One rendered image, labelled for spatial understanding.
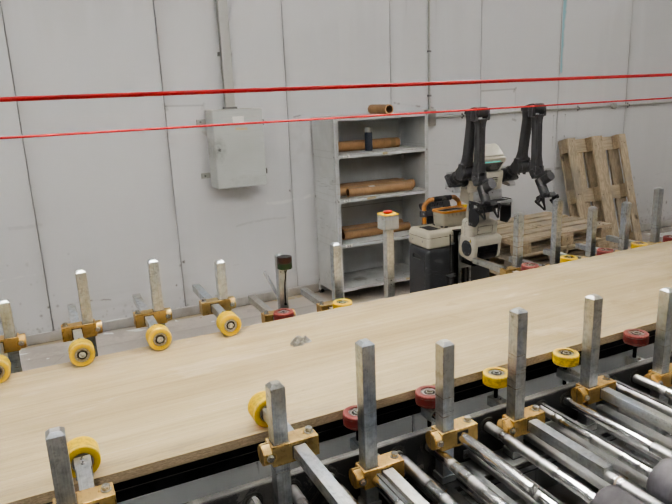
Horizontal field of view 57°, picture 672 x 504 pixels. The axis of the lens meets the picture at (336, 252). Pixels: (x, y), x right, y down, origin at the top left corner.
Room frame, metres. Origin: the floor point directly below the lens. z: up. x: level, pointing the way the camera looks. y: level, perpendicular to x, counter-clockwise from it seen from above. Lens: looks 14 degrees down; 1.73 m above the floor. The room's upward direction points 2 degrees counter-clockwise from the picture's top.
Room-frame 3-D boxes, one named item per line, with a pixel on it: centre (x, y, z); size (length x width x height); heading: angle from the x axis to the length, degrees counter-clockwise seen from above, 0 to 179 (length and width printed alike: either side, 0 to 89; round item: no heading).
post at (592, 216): (3.19, -1.35, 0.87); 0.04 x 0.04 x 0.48; 25
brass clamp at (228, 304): (2.32, 0.47, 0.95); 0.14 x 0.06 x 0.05; 115
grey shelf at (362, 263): (5.37, -0.33, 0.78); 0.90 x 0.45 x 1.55; 115
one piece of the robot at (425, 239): (4.23, -0.82, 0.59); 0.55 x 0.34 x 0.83; 115
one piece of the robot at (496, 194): (3.89, -0.98, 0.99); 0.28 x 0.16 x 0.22; 115
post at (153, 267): (2.23, 0.68, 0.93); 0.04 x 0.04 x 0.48; 25
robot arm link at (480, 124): (3.64, -0.86, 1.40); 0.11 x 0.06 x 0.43; 116
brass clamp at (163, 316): (2.22, 0.70, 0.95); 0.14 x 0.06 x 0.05; 115
